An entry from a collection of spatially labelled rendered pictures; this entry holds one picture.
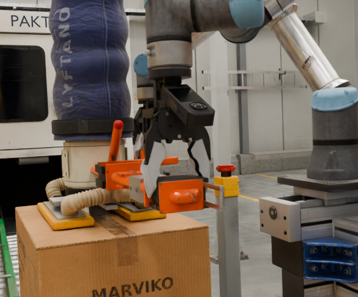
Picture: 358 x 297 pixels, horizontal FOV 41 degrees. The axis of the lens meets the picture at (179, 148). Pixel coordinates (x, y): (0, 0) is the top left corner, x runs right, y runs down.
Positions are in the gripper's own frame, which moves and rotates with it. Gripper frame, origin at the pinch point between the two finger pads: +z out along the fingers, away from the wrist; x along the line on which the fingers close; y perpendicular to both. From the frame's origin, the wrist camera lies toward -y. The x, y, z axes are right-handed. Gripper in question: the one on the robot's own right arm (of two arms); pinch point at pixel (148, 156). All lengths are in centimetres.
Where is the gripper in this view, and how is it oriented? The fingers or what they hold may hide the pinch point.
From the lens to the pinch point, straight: 173.8
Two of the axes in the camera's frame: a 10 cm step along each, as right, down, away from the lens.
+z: 0.4, 10.0, 0.6
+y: 3.8, 0.4, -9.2
